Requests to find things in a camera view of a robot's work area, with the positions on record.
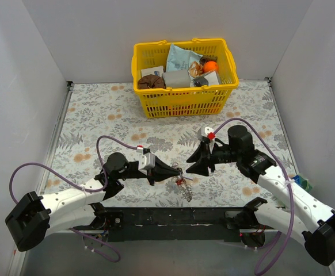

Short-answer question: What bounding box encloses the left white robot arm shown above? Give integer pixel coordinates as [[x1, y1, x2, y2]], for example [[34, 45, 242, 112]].
[[5, 152, 181, 252]]

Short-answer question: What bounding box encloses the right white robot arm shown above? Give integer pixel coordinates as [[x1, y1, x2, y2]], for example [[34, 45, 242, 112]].
[[187, 125, 335, 266]]

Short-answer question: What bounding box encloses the yellow plastic basket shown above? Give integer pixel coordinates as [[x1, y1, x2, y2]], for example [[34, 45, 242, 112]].
[[131, 38, 239, 118]]

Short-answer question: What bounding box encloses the floral patterned table mat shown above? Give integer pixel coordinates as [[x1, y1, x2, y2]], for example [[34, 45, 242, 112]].
[[41, 80, 298, 207]]

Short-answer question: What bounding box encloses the green blue box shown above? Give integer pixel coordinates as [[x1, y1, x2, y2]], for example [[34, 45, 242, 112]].
[[292, 174, 313, 193]]

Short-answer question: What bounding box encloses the white packet with black item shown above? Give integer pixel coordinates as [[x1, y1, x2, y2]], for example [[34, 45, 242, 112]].
[[191, 71, 222, 87]]

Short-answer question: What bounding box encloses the grey box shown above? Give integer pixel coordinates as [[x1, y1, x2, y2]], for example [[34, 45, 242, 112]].
[[162, 70, 191, 89]]

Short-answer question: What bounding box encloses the clear wrapped pastry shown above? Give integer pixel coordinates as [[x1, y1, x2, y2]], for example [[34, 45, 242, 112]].
[[188, 62, 204, 78]]

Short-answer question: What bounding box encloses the orange fruit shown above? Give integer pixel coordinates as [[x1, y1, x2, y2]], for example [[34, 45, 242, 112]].
[[203, 61, 219, 73]]

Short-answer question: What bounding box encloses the white box in basket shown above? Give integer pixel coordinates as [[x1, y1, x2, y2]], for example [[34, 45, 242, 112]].
[[141, 66, 164, 77]]

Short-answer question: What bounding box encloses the light blue snack bag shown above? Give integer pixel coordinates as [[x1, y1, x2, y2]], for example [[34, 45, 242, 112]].
[[166, 44, 202, 72]]

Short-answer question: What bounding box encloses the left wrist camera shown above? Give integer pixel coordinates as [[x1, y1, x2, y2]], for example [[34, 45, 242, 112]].
[[138, 152, 156, 175]]

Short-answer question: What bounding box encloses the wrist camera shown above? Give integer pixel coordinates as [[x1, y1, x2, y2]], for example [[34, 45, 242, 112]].
[[138, 152, 156, 175], [197, 126, 216, 153]]

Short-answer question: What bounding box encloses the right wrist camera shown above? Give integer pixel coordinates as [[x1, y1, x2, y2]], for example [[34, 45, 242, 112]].
[[197, 126, 216, 153]]

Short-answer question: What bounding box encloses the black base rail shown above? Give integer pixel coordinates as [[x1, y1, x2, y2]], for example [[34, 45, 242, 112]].
[[73, 201, 282, 243]]

